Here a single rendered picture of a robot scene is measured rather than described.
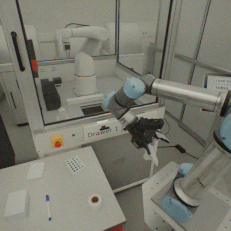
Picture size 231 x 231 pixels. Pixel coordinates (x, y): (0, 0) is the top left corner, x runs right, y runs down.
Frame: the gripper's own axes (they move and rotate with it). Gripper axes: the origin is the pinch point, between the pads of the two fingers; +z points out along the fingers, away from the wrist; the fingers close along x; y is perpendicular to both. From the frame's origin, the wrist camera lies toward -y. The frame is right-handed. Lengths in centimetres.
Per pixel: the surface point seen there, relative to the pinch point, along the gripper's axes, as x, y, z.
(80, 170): 11, 51, -16
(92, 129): -16, 52, -29
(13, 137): -24, 227, -99
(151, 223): 14.9, 23.7, 22.3
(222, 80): -96, -5, 13
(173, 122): -193, 124, 55
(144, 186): -2.1, 32.0, 15.1
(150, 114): -55, 36, -6
